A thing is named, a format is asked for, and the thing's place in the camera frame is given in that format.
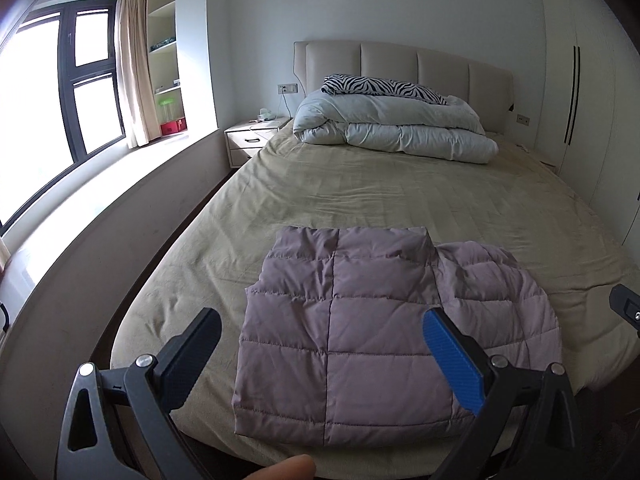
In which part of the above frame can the mauve puffer jacket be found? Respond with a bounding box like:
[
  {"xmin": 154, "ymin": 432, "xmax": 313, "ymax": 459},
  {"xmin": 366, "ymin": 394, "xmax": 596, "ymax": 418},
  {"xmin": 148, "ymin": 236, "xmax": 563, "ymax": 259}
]
[{"xmin": 232, "ymin": 226, "xmax": 562, "ymax": 448}]

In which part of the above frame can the operator hand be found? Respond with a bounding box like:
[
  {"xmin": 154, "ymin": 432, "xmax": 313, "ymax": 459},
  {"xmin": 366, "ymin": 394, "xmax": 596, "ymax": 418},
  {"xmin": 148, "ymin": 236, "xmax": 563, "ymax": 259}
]
[{"xmin": 245, "ymin": 454, "xmax": 317, "ymax": 480}]

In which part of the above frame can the beige bed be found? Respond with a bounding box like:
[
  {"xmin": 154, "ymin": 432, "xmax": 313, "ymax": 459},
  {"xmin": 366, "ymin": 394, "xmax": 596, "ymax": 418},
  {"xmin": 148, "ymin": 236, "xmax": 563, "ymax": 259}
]
[{"xmin": 111, "ymin": 130, "xmax": 639, "ymax": 479}]

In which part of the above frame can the white wardrobe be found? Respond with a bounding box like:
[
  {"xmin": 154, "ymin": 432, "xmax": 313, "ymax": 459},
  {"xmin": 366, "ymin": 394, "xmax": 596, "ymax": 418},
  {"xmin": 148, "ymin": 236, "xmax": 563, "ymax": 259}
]
[{"xmin": 535, "ymin": 0, "xmax": 639, "ymax": 242}]

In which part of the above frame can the white bedside table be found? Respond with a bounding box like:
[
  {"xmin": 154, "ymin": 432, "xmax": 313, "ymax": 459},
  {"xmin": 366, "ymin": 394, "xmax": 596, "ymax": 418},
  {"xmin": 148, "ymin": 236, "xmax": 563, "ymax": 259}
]
[{"xmin": 224, "ymin": 117, "xmax": 291, "ymax": 169}]

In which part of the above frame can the red box on shelf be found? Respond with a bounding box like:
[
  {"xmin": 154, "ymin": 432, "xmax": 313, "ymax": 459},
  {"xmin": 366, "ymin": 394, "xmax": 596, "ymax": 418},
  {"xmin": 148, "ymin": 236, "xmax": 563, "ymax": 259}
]
[{"xmin": 160, "ymin": 117, "xmax": 186, "ymax": 136}]

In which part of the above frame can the white folded duvet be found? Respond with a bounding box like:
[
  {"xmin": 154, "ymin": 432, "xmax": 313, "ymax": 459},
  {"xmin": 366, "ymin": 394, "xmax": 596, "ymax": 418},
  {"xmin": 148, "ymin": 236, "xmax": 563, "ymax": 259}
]
[{"xmin": 293, "ymin": 90, "xmax": 499, "ymax": 165}]

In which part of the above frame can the beige padded headboard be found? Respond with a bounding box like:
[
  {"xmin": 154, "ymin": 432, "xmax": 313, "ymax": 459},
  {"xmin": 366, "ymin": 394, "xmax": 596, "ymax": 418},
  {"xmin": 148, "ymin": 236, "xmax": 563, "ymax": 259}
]
[{"xmin": 293, "ymin": 40, "xmax": 514, "ymax": 133}]

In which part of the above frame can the green item on shelf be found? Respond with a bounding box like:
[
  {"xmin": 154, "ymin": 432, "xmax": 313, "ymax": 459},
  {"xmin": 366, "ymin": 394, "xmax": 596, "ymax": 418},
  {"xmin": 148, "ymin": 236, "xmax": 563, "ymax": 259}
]
[{"xmin": 158, "ymin": 96, "xmax": 174, "ymax": 124}]

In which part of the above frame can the black framed window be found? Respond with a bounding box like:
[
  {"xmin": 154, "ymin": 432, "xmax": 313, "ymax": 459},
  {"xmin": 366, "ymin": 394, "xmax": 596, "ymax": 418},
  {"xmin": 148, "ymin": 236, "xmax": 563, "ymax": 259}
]
[{"xmin": 1, "ymin": 0, "xmax": 124, "ymax": 231}]

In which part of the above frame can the zebra print pillow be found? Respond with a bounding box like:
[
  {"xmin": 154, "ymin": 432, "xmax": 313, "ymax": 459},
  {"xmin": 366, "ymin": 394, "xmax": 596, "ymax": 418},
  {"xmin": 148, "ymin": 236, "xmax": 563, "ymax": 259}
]
[{"xmin": 320, "ymin": 74, "xmax": 447, "ymax": 105}]

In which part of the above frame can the beige curtain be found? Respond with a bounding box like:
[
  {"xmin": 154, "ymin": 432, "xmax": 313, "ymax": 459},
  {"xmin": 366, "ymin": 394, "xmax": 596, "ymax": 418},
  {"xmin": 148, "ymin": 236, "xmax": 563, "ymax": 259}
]
[{"xmin": 114, "ymin": 0, "xmax": 162, "ymax": 150}]

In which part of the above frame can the wall power socket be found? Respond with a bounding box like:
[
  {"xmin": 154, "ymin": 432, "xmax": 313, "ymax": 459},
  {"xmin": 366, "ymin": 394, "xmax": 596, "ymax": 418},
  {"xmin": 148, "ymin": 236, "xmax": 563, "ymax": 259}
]
[{"xmin": 278, "ymin": 84, "xmax": 298, "ymax": 94}]

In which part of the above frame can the white wall shelf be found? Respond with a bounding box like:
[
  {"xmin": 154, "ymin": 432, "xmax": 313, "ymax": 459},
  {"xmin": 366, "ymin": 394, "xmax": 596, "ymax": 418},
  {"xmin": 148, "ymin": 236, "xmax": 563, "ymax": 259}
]
[{"xmin": 146, "ymin": 0, "xmax": 186, "ymax": 125}]

